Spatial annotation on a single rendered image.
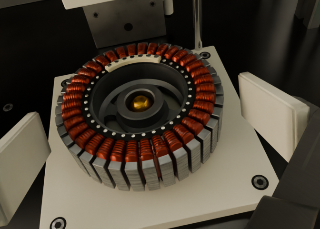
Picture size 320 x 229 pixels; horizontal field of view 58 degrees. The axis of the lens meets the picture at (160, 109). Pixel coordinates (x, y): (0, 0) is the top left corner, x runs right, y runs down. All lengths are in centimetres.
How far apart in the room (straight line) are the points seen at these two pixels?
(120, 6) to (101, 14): 2
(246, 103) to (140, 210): 9
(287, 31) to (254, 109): 16
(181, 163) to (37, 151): 8
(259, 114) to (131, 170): 8
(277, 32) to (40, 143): 24
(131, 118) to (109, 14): 13
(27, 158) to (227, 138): 13
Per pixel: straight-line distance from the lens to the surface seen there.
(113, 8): 29
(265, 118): 16
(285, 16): 35
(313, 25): 33
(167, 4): 31
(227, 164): 20
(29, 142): 18
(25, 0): 45
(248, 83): 18
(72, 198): 20
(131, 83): 23
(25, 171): 17
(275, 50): 30
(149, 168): 16
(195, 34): 26
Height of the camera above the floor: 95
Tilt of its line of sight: 49 degrees down
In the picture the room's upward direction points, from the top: 10 degrees counter-clockwise
